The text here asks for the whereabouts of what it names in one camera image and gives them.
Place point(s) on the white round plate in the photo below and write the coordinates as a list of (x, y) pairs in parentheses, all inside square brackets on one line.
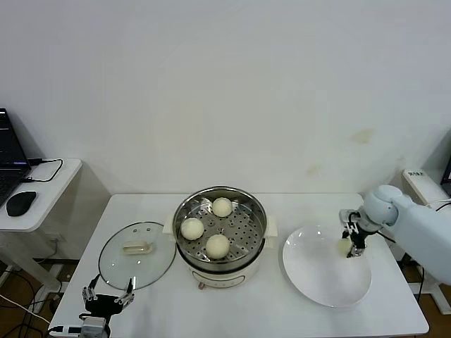
[(313, 274)]

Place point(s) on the black box on side table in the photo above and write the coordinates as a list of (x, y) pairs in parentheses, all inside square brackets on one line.
[(447, 181)]

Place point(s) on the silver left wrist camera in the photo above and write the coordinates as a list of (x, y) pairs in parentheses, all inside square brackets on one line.
[(93, 324)]

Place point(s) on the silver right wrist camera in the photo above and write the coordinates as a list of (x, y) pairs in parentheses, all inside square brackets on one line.
[(348, 214)]

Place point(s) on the black laptop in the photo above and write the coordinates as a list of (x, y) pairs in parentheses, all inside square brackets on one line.
[(10, 148)]

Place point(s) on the black computer mouse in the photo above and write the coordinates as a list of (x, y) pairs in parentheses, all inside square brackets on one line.
[(21, 203)]

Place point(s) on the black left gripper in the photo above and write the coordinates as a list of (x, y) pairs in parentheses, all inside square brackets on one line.
[(104, 305)]

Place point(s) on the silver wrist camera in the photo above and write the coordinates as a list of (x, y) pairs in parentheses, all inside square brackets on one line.
[(93, 324), (348, 214)]

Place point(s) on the white side table with laptop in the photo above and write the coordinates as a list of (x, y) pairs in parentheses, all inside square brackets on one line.
[(46, 197)]

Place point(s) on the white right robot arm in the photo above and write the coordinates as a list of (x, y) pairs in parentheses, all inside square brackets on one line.
[(415, 232)]

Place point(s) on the stainless steel steamer basket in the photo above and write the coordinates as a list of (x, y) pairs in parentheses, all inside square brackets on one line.
[(241, 229)]

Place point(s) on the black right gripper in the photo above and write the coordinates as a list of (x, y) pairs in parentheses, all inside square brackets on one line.
[(359, 234)]

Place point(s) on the glass pot lid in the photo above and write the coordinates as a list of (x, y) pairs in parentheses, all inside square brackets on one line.
[(137, 247)]

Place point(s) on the small printed label sticker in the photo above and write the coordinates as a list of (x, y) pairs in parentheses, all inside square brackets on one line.
[(415, 174)]

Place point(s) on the white steamed baozi bun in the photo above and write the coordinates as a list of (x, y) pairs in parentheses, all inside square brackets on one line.
[(342, 247), (222, 207), (192, 229), (217, 246)]

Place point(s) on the cream electric cooking pot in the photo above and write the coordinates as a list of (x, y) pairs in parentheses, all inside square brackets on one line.
[(218, 278)]

